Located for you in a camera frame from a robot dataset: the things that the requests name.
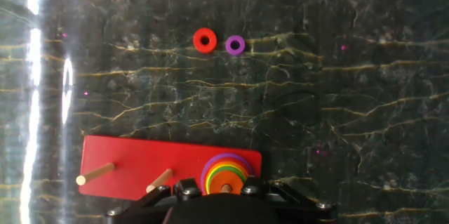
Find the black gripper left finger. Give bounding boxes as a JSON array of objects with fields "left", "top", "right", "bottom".
[{"left": 105, "top": 178, "right": 203, "bottom": 224}]

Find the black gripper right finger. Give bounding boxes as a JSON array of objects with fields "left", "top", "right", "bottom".
[{"left": 241, "top": 176, "right": 337, "bottom": 224}]

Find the orange Hanoi ring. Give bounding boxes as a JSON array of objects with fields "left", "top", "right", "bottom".
[{"left": 208, "top": 169, "right": 247, "bottom": 195}]

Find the red Hanoi base with pegs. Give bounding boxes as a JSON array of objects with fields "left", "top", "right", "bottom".
[{"left": 75, "top": 134, "right": 263, "bottom": 202}]

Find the black marble pattern mat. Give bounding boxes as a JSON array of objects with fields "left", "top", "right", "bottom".
[{"left": 0, "top": 0, "right": 449, "bottom": 224}]

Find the green Hanoi ring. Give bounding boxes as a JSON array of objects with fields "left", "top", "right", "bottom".
[{"left": 205, "top": 164, "right": 249, "bottom": 195}]

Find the yellow Hanoi ring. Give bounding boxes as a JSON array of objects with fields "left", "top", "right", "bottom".
[{"left": 203, "top": 161, "right": 251, "bottom": 195}]

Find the large red-orange Hanoi ring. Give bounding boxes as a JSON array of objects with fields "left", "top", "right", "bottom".
[{"left": 202, "top": 157, "right": 253, "bottom": 196}]

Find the large purple Hanoi ring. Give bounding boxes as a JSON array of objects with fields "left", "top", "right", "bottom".
[{"left": 200, "top": 152, "right": 256, "bottom": 197}]

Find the small red Hanoi ring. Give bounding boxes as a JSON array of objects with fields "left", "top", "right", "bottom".
[{"left": 192, "top": 27, "right": 218, "bottom": 55}]

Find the small purple Hanoi ring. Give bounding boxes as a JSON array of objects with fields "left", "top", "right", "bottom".
[{"left": 224, "top": 34, "right": 246, "bottom": 57}]

